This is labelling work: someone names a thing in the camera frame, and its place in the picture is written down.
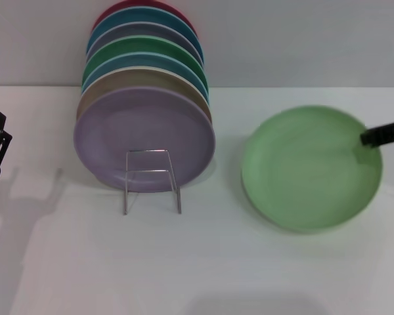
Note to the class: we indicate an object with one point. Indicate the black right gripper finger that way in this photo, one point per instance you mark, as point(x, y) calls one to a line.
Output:
point(381, 134)

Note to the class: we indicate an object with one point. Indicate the light green plate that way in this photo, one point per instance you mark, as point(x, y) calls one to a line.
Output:
point(308, 170)

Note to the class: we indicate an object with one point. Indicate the lavender purple plate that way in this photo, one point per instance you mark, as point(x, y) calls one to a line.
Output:
point(134, 131)

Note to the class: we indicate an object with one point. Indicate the beige plate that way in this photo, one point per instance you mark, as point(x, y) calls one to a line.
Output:
point(124, 78)

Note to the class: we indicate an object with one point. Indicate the light blue plate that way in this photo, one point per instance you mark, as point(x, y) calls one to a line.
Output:
point(138, 60)

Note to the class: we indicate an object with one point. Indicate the red plate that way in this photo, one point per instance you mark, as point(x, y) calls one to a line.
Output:
point(105, 12)

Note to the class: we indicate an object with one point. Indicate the dark green plate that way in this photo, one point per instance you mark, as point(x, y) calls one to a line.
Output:
point(134, 46)

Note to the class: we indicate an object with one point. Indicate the grey plate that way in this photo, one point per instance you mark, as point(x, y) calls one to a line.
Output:
point(144, 31)

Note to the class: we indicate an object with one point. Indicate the teal plate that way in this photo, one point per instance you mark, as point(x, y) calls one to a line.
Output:
point(134, 16)

